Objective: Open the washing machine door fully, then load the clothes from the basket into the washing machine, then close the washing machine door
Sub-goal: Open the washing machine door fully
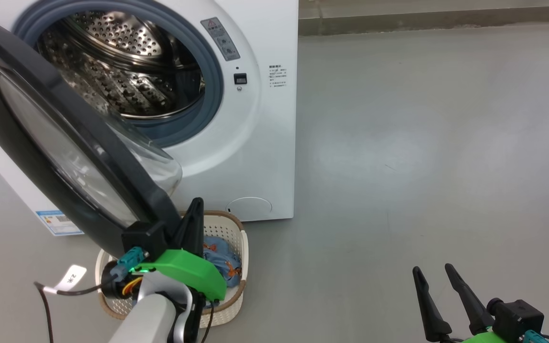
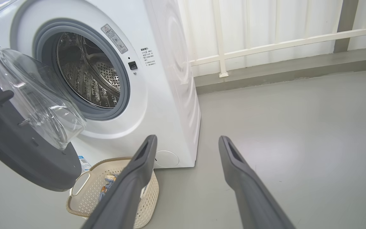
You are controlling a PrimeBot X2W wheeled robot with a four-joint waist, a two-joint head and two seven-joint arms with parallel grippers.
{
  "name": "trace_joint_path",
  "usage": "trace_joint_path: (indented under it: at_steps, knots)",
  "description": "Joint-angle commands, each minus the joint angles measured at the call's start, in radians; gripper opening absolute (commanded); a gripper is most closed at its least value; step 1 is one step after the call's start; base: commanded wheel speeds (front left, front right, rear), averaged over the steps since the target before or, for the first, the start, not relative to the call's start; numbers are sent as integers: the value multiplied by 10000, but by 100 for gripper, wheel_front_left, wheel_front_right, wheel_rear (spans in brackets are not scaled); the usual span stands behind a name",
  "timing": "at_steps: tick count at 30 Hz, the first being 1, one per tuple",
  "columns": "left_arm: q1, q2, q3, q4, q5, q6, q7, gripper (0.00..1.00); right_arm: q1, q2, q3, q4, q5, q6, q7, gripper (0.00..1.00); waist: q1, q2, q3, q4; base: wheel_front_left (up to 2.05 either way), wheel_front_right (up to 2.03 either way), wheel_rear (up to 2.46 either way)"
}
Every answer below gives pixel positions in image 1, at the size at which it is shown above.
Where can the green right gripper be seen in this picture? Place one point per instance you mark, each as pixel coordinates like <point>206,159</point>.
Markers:
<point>486,338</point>

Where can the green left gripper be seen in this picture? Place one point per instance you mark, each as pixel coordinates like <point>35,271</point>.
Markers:
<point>184,269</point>

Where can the blue cartoon print pyjama trousers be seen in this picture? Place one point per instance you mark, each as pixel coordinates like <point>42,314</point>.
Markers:
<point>222,262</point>

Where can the washing machine door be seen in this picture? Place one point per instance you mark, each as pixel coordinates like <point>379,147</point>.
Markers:
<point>26,157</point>

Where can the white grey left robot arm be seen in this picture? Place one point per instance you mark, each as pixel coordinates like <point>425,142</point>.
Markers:
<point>150,314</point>

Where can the white front-load washing machine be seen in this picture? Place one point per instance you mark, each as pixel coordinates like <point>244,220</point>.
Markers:
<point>265,143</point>

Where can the grey rubber door gasket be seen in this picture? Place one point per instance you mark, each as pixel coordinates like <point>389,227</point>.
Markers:
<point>212,71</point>

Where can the perforated steel washer drum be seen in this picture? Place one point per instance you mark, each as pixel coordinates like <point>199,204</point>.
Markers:
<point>112,62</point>

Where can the cream laundry basket brown rim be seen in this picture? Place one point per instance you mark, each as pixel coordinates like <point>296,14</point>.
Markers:
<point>229,238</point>

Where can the blue energy label sticker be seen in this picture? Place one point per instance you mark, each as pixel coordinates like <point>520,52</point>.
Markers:
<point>57,224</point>

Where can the grey warning sticker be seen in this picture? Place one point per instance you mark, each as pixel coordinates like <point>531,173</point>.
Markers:
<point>220,39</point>

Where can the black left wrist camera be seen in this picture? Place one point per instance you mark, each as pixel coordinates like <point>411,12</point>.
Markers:
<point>143,240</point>

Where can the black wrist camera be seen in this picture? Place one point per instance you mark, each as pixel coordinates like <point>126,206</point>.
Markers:
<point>517,319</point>
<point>143,240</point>

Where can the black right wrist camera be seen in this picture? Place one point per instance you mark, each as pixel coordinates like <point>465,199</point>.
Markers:
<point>517,319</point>

